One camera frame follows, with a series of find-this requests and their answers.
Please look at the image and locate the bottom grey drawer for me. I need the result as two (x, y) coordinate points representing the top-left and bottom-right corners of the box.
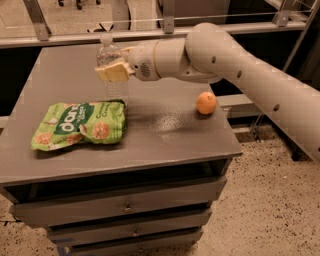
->
(70, 227), (203, 256)

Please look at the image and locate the clear plastic water bottle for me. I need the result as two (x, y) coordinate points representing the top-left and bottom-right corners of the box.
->
(95, 33), (128, 103)

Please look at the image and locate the middle grey drawer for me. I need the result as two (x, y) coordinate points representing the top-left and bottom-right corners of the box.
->
(48, 208), (212, 246)

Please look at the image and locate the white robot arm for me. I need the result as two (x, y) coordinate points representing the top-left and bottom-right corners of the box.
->
(96, 23), (320, 161)

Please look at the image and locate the top grey drawer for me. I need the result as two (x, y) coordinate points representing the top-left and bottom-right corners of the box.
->
(10, 176), (226, 227)

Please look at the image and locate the metal frame rail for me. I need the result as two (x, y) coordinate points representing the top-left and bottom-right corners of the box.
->
(0, 0), (320, 49)

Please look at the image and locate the green rice chip bag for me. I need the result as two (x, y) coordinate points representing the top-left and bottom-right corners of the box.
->
(31, 100), (126, 151)

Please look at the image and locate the grey drawer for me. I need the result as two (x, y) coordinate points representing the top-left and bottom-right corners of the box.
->
(70, 227), (203, 256)
(10, 176), (226, 227)
(48, 208), (212, 246)

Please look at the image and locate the grey metal crossbar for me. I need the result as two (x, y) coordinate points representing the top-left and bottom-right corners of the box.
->
(217, 94), (262, 119)

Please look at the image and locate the orange fruit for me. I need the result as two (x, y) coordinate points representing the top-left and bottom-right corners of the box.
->
(196, 92), (217, 115)

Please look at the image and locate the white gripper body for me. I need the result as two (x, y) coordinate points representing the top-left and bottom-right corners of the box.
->
(128, 42), (160, 81)

